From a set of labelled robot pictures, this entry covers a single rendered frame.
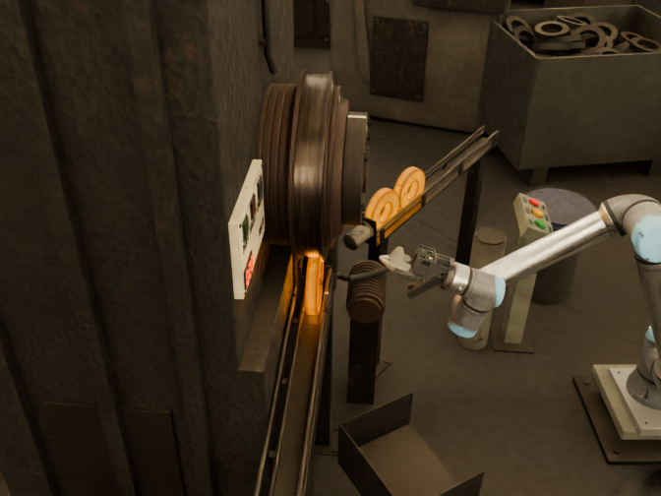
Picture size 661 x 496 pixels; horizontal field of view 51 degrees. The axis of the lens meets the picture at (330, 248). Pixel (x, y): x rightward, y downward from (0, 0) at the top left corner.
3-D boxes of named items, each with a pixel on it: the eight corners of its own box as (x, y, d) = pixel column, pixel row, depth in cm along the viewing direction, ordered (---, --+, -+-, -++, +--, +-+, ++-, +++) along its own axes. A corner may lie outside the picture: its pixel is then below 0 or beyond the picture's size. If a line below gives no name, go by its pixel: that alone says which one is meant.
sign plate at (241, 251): (234, 299, 141) (227, 223, 130) (256, 228, 162) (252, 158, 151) (245, 299, 140) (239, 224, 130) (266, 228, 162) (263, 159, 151)
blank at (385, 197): (363, 201, 227) (371, 205, 225) (391, 179, 236) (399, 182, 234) (364, 238, 237) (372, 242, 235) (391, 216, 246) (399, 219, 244)
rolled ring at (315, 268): (324, 235, 198) (312, 235, 198) (317, 275, 183) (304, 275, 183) (323, 287, 209) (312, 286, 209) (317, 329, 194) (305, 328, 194)
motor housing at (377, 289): (341, 408, 256) (345, 294, 226) (345, 366, 274) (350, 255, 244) (377, 411, 256) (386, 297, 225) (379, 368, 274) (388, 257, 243)
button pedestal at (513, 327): (494, 355, 280) (519, 226, 245) (488, 316, 300) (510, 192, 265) (534, 358, 279) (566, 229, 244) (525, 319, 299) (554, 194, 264)
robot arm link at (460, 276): (455, 282, 213) (457, 302, 205) (441, 278, 212) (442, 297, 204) (468, 260, 208) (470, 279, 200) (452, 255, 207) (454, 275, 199)
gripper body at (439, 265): (416, 242, 205) (454, 255, 206) (405, 265, 210) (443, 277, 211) (417, 258, 199) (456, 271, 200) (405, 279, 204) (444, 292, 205)
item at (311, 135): (294, 298, 170) (290, 118, 143) (315, 198, 208) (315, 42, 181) (321, 299, 169) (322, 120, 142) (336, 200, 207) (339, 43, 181)
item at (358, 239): (342, 246, 231) (342, 232, 227) (360, 232, 236) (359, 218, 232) (357, 253, 227) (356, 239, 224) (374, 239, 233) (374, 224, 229)
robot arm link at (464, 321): (471, 322, 223) (488, 292, 216) (475, 344, 213) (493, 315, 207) (444, 313, 222) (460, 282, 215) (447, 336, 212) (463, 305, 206)
